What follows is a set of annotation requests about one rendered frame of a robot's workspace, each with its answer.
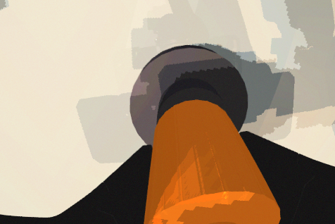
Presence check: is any orange knob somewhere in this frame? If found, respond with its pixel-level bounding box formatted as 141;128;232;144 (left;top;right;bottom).
144;100;281;224

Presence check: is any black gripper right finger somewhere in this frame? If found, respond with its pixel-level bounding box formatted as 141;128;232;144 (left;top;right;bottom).
239;131;335;224

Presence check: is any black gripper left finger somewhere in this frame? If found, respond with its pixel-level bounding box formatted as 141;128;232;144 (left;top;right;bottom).
0;144;153;224

